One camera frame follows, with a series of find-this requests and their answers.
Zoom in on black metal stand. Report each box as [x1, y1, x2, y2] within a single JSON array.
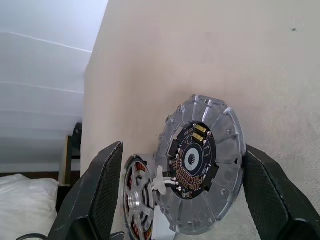
[[58, 122, 83, 187]]

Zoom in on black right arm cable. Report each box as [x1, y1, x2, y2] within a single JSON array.
[[16, 232, 51, 240]]

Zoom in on white cloth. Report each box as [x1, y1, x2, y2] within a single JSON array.
[[0, 174, 61, 240]]

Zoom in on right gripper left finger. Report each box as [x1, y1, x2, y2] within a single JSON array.
[[47, 141, 125, 240]]

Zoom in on white motor wire bundle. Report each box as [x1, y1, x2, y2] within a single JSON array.
[[151, 166, 181, 198]]

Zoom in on motor rotor with copper windings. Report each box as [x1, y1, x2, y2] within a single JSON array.
[[121, 152, 161, 240]]

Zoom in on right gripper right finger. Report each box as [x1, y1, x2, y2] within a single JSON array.
[[242, 144, 320, 240]]

